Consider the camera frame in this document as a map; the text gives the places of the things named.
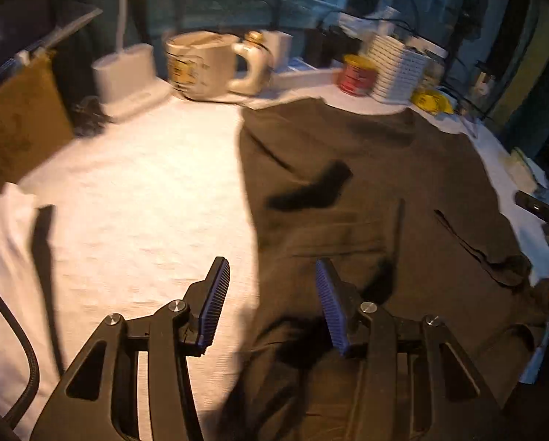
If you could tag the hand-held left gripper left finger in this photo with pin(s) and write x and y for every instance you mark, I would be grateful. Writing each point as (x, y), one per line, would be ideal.
(215, 303)

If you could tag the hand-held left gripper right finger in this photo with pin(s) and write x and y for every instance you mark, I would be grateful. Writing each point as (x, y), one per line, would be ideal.
(332, 303)

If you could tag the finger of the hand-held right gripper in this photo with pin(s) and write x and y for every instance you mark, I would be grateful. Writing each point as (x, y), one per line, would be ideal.
(541, 211)

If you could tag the dark grey shorts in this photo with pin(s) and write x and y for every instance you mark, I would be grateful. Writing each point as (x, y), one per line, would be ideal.
(394, 161)

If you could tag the white textured table cloth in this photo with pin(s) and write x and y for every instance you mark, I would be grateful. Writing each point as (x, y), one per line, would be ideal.
(155, 202)

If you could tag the yellow snack packet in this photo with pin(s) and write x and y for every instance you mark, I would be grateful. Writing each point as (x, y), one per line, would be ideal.
(433, 101)

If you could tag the white slotted plastic basket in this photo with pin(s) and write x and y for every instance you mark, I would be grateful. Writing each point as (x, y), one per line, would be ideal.
(396, 71)

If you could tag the red can with yellow lid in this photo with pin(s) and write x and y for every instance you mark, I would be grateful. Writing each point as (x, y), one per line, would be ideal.
(358, 76)

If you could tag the cream printed mug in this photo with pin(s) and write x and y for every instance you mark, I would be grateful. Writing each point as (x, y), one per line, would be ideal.
(205, 66)

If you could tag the white desk lamp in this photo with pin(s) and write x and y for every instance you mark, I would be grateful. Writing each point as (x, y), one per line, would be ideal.
(127, 82)

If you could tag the white power strip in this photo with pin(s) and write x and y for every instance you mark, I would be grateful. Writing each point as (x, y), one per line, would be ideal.
(304, 66)

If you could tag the white charger block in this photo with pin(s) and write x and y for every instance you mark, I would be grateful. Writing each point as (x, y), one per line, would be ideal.
(278, 48)

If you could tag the brown cardboard sheet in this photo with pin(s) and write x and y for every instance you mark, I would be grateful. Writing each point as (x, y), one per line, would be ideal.
(22, 124)

